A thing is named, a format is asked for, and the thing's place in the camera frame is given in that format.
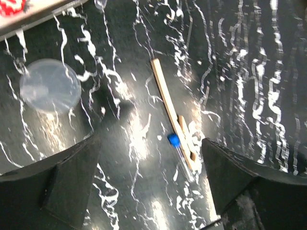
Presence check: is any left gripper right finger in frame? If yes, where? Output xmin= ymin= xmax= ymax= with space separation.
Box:
xmin=201 ymin=138 xmax=307 ymax=230

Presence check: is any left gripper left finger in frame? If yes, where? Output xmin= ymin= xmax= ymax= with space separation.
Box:
xmin=0 ymin=135 xmax=101 ymax=230

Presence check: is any blue cap test tube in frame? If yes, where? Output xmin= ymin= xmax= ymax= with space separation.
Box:
xmin=167 ymin=133 xmax=194 ymax=182

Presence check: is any clear plastic funnel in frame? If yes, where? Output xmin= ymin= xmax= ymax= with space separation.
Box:
xmin=20 ymin=59 xmax=82 ymax=115

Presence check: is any strawberry print tray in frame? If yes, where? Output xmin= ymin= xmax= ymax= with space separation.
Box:
xmin=0 ymin=0 xmax=87 ymax=41

